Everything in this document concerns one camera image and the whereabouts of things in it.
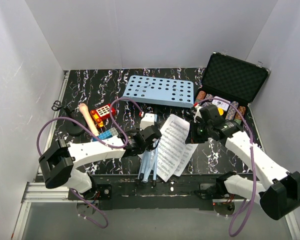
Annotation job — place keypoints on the blue music stand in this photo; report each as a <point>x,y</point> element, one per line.
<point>160,91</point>

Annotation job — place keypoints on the blue white chip row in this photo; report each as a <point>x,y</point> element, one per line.
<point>232,111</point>

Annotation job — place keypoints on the white card deck box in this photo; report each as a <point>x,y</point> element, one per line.
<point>221,103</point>

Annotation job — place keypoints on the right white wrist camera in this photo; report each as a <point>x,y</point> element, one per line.
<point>197,114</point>

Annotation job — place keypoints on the left aluminium rail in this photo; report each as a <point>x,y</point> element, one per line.
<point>45,171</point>

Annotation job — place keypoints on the yellow dealer button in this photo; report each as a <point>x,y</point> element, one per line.
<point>221,111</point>

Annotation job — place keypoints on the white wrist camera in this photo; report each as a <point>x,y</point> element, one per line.
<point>147,119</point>
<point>197,114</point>

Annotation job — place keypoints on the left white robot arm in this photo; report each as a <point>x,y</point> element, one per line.
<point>60,162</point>

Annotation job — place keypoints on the blue grey brick toy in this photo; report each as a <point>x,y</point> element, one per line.
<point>108,134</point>

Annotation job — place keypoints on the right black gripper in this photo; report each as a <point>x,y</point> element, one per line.
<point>192,137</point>

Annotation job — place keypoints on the pink toy microphone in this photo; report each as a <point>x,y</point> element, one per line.
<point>83,108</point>

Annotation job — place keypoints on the black poker chip case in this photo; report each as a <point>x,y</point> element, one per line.
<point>232,79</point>

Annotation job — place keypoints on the brown chip row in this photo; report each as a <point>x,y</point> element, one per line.
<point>242,111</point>

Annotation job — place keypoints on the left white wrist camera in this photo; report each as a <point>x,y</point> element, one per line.
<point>147,119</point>

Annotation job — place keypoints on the sheet music page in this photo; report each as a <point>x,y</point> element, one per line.
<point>187,154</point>
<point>171,146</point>

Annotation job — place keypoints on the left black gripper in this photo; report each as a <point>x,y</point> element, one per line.
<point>151,148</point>

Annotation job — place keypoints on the red white chip row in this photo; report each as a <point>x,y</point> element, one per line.
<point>201,95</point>

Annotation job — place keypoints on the black microphone stand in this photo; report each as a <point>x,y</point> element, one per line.
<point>73,129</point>

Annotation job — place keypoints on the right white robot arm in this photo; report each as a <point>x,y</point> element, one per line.
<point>277,190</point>

